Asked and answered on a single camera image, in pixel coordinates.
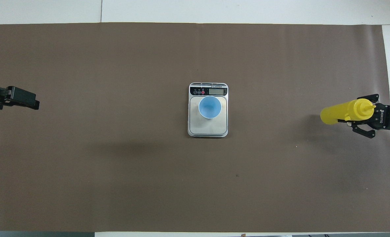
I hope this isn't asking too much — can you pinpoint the brown paper table mat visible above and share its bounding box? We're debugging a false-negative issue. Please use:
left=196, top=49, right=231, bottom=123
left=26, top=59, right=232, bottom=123
left=0, top=22, right=390, bottom=233

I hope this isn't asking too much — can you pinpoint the light blue plastic cup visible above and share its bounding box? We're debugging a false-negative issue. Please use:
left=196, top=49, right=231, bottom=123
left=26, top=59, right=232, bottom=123
left=198, top=95, right=222, bottom=119

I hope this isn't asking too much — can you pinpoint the yellow squeeze bottle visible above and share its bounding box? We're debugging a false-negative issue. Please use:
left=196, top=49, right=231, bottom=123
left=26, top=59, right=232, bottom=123
left=320, top=98, right=377, bottom=126

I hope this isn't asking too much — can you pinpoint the silver digital kitchen scale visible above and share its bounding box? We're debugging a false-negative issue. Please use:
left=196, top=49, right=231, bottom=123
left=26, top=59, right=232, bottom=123
left=187, top=82, right=229, bottom=138

